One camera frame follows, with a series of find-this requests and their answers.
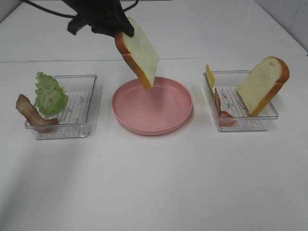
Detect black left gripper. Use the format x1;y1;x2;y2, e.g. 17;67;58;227
64;0;134;37

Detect bread slice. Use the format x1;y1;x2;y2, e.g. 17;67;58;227
237;56;290;116
115;17;159;90

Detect green lettuce leaf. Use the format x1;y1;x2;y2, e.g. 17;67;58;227
35;72;69;116

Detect bacon strip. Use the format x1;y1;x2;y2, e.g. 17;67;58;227
15;94;59;133
214;88;236;127

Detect yellow cheese slice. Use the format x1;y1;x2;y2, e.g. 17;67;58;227
205;64;216;94

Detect clear left plastic tray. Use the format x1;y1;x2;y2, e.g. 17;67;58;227
25;75;103;140

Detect clear plastic tray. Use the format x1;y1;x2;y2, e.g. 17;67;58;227
25;75;103;140
203;70;279;132

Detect pink round plate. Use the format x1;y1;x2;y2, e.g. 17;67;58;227
112;77;193;135

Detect clear right plastic tray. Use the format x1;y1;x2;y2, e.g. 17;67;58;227
203;70;279;132

